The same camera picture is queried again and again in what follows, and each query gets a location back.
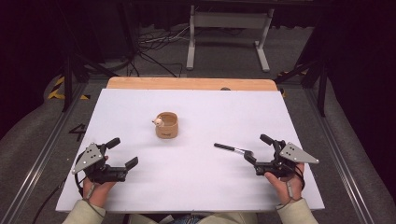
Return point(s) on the white metal stand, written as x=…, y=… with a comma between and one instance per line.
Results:
x=229, y=20

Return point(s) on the person's left hand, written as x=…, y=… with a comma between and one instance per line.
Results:
x=99, y=192

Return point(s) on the person's torso and lap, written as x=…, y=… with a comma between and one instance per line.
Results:
x=199, y=219

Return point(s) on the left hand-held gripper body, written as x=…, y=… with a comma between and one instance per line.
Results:
x=106, y=172

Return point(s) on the round wooden cup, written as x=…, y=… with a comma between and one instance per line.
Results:
x=167, y=127

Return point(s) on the aluminium floor rail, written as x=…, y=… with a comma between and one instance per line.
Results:
x=339, y=158
x=40, y=158

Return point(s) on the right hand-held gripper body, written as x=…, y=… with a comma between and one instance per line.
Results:
x=281, y=161

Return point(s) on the person's right hand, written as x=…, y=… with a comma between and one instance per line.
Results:
x=288, y=188

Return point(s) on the yellow black floor tape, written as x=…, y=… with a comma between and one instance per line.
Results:
x=56, y=92

